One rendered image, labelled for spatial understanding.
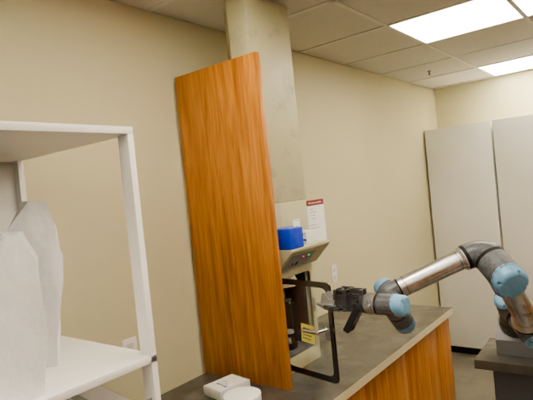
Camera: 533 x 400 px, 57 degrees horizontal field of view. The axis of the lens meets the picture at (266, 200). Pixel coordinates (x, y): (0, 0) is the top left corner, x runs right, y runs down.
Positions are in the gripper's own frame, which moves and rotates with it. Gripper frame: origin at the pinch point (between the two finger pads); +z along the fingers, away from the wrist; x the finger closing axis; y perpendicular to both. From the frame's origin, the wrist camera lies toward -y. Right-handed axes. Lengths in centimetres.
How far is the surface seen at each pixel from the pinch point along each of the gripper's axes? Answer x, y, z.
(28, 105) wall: 69, 86, 71
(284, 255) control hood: -8.2, 17.8, 20.8
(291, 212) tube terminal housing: -27, 35, 28
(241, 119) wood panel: 0, 77, 30
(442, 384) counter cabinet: -123, -78, 1
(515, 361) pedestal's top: -66, -37, -53
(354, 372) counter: -28.0, -36.9, 3.7
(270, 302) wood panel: -0.2, -0.6, 24.3
